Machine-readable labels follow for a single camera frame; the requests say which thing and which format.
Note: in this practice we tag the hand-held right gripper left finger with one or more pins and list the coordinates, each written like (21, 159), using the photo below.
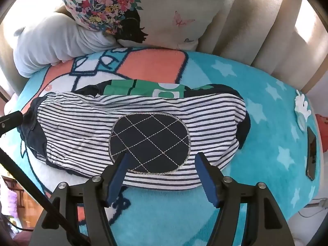
(116, 182)

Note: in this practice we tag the pale grey pillow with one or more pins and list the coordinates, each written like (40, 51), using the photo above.
(51, 43)

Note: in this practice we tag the beige padded headboard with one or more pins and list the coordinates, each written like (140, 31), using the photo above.
(256, 30)

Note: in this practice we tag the red object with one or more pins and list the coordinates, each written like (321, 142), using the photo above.
(322, 120)

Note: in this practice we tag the blue cartoon printed blanket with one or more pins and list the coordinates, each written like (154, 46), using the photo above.
(256, 158)

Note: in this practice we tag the green and black garment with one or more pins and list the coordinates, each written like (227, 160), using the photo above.
(123, 88)

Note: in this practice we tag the wooden furniture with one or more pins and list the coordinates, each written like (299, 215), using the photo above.
(25, 207)

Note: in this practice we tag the floral printed pillow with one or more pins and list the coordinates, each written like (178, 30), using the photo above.
(166, 5)

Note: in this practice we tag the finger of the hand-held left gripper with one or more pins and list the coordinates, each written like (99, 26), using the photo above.
(11, 123)

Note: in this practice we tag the thin black rod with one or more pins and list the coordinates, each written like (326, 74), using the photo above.
(25, 180)

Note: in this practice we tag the white flower-shaped toy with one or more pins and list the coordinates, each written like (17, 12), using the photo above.
(302, 105)

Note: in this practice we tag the purple cloth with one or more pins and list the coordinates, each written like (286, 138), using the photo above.
(9, 199)

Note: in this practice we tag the black smartphone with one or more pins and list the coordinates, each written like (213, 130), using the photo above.
(311, 153)

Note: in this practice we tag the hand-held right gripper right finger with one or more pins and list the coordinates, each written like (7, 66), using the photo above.
(207, 182)

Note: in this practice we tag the striped pants with dark patch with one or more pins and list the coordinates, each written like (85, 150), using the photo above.
(76, 123)

